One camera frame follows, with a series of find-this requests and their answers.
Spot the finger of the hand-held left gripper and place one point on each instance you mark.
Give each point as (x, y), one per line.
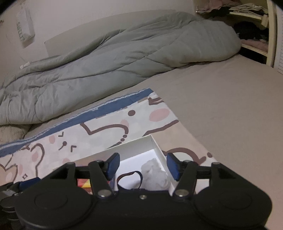
(29, 183)

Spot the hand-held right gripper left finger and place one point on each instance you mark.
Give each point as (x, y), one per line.
(112, 164)

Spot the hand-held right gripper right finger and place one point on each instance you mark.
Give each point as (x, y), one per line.
(173, 165)

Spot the white cardboard box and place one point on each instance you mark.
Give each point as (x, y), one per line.
(132, 159)

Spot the grey white cloth ball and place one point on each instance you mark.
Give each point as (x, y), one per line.
(154, 174)

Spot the yellow headlamp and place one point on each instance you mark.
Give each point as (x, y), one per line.
(140, 177)

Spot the colourful card box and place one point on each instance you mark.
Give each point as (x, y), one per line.
(84, 184)

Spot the cartoon bear printed blanket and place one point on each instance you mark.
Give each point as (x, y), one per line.
(88, 123)

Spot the beige fluffy blanket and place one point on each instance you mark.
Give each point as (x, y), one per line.
(11, 133)

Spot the beige bed sheet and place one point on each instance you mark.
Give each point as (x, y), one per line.
(221, 99)

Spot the grey duvet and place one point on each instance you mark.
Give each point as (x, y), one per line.
(132, 62)

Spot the white louvered door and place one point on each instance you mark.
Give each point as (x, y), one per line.
(279, 55)

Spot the wooden wardrobe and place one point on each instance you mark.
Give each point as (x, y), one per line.
(270, 44)

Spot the dark clothes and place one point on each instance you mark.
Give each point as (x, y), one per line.
(249, 29)

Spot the white hanging bag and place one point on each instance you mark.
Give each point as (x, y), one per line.
(25, 26)

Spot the pink clothes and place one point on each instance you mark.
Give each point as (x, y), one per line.
(207, 5)

